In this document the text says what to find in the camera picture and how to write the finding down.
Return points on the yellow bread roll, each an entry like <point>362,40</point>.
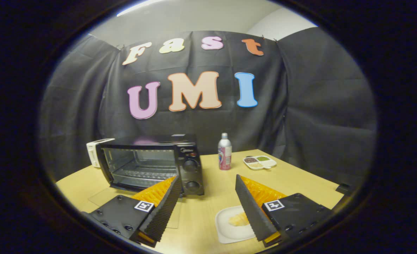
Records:
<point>237,220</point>

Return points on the small black object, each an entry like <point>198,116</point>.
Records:
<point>344,188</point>

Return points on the black toaster oven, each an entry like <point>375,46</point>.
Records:
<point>191,165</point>

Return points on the white divided dish with seeds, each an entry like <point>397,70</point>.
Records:
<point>259,162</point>

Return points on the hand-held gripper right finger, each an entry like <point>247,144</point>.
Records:
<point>251,211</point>

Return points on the silver and pink drink bottle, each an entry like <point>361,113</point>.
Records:
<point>224,151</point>

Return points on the white square plate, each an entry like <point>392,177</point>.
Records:
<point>229,233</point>

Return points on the black backdrop cloth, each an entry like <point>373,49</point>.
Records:
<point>318,106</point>

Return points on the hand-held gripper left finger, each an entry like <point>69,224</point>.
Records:
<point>166,208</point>

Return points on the white pop-up toaster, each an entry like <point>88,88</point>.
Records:
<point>92,153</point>

